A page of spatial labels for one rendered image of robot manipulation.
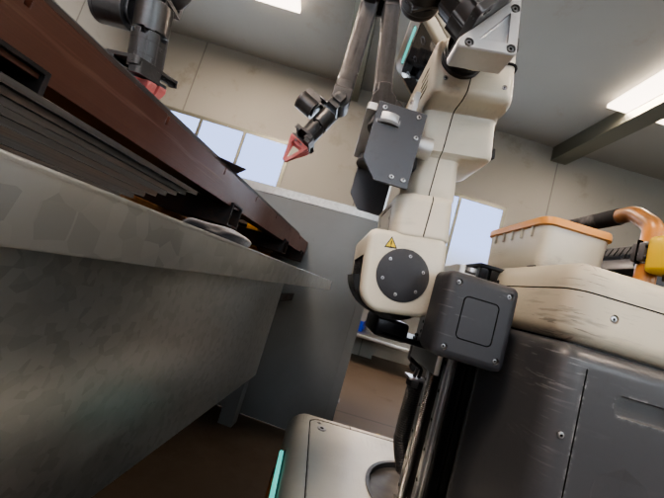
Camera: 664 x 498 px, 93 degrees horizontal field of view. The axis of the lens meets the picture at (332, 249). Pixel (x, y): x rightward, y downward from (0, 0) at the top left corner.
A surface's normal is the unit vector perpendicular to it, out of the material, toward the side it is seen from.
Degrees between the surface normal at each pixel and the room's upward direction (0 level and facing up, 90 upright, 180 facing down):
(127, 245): 90
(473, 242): 90
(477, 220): 90
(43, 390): 90
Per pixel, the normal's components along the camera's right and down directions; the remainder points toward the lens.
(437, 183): 0.04, -0.10
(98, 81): 0.95, 0.27
